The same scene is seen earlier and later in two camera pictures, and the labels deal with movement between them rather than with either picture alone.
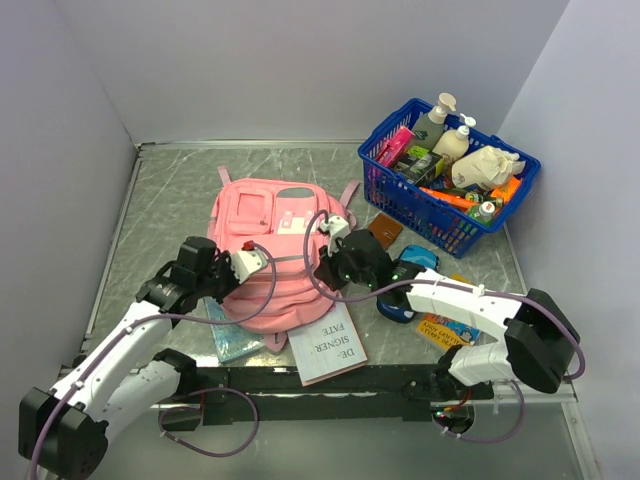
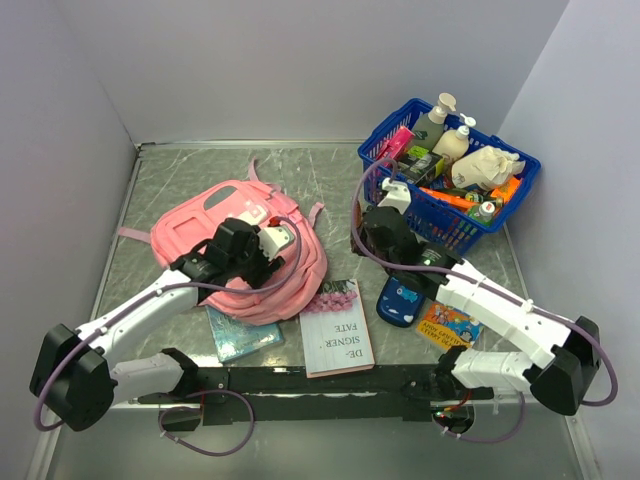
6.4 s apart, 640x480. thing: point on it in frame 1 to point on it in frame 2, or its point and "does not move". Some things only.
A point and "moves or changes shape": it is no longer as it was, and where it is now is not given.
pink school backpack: x=288 y=219 moves or changes shape
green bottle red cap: x=483 y=213 does not move
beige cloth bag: x=486 y=168 does not move
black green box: x=416 y=163 does not move
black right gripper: x=326 y=269 to x=362 y=233
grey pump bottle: x=429 y=125 does not move
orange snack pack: x=506 y=192 does not move
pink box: x=394 y=148 does not move
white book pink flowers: x=328 y=348 moves or changes shape
